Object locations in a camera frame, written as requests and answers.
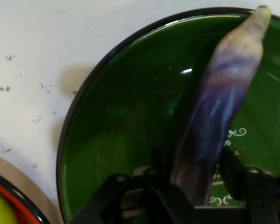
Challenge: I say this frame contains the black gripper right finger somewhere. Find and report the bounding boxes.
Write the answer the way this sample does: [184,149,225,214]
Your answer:
[218,146,280,224]

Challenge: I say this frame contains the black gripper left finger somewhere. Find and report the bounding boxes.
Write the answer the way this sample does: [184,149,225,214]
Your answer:
[67,149,196,224]

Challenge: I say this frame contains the purple and white eggplant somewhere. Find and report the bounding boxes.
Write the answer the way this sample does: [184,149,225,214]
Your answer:
[169,5,272,206]

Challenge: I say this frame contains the green plate with white print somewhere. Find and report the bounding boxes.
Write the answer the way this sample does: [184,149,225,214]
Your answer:
[56,7,280,224]

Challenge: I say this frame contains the red plate with black rim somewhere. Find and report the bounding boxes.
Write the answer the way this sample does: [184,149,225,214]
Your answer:
[0,169,51,224]

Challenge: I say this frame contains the yellow-green fruit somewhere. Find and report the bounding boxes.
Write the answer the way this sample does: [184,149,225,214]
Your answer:
[0,186,18,224]

